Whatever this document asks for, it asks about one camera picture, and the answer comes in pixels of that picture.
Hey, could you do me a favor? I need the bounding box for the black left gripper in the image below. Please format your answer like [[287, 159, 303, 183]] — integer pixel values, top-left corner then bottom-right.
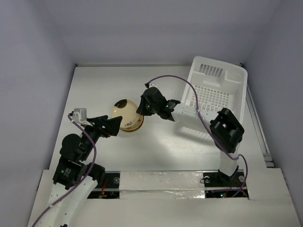
[[80, 114, 122, 159]]

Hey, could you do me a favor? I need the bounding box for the tan flower plate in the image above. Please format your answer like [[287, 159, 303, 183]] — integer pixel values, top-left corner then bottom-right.
[[120, 115, 144, 132]]

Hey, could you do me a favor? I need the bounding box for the white plastic dish rack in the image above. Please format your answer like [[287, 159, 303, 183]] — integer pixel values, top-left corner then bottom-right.
[[187, 56, 248, 123]]

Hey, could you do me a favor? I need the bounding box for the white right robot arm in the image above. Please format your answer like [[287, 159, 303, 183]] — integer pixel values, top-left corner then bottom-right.
[[136, 87, 244, 185]]

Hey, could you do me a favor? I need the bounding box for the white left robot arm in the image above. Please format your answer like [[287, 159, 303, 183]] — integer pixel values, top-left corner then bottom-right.
[[32, 111, 123, 227]]

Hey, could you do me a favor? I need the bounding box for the silver foil base strip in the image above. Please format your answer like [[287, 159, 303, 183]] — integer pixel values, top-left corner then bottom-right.
[[119, 171, 205, 200]]

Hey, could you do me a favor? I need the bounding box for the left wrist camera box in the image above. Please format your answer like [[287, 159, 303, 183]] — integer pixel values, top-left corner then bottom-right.
[[71, 108, 87, 123]]

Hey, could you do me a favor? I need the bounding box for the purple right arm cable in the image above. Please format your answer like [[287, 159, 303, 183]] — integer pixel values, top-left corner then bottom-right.
[[143, 75, 249, 197]]

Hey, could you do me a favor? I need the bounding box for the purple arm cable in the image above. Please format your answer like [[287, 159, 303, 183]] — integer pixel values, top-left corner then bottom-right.
[[143, 75, 249, 197], [30, 113, 97, 227]]

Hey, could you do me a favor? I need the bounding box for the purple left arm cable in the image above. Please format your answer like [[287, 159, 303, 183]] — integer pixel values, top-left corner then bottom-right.
[[30, 113, 97, 227]]

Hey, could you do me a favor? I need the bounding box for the aluminium side rail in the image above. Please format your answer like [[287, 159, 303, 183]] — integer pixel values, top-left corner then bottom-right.
[[240, 83, 275, 168]]

